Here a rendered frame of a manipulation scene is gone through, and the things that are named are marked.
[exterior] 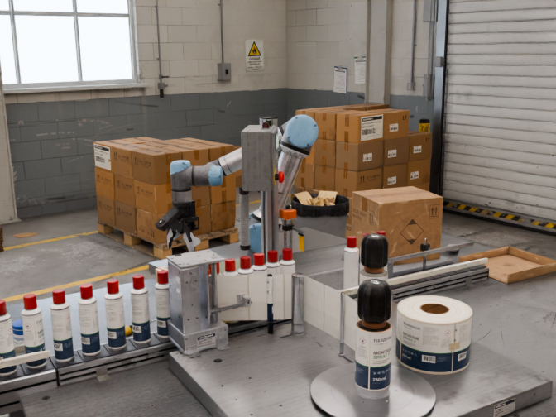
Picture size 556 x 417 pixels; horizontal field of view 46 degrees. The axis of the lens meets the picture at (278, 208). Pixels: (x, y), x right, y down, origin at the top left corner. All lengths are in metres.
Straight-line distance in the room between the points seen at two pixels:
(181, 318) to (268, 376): 0.30
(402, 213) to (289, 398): 1.23
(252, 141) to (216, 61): 6.42
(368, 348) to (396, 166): 4.84
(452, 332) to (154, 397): 0.80
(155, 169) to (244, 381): 3.85
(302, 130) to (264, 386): 1.02
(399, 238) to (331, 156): 3.48
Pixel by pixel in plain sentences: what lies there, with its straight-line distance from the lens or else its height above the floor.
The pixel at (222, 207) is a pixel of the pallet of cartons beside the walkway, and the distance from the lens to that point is 5.91.
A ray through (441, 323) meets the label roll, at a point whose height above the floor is 1.02.
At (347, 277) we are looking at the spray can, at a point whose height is 0.94.
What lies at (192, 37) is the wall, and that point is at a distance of 8.27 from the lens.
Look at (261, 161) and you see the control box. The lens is 2.06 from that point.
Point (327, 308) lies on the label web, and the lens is 1.92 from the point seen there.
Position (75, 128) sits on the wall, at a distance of 7.61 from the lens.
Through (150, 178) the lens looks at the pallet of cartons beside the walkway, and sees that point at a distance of 5.54.
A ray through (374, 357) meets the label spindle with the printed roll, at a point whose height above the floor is 1.00.
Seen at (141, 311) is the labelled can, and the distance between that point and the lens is 1.98.
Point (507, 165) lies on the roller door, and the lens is 6.80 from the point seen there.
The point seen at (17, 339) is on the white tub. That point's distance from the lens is 2.23.
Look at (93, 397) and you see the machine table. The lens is 1.88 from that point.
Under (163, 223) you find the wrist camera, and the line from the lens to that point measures 2.48.
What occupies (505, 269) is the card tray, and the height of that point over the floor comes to 0.83.
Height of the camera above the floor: 1.72
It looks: 14 degrees down
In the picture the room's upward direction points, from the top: 1 degrees counter-clockwise
